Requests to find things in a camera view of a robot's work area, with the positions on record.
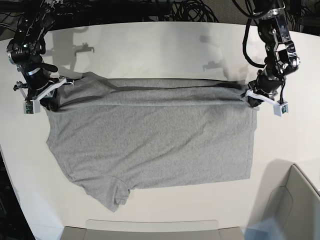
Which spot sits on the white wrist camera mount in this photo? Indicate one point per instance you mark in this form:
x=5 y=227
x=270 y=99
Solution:
x=278 y=108
x=34 y=106

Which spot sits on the beige chair back bottom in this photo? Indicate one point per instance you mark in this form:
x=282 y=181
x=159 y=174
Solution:
x=128 y=230

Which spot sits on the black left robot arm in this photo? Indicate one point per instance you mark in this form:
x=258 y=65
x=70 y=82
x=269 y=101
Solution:
x=281 y=57

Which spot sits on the beige partition panel right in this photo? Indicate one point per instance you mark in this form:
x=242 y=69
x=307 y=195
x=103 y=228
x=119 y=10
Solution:
x=293 y=210

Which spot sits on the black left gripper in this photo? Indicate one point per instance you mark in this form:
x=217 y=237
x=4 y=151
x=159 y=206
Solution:
x=265 y=86

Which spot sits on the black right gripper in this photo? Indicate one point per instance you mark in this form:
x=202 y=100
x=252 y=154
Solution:
x=37 y=80

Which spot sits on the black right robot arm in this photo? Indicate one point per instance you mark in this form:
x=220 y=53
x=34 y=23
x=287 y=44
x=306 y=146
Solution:
x=25 y=51

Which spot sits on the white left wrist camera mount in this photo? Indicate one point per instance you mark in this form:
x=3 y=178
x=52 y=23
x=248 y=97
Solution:
x=278 y=108

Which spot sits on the grey T-shirt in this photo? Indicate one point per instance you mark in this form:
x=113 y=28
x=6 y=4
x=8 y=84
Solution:
x=111 y=137

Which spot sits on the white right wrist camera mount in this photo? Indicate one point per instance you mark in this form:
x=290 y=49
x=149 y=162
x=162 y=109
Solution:
x=34 y=106

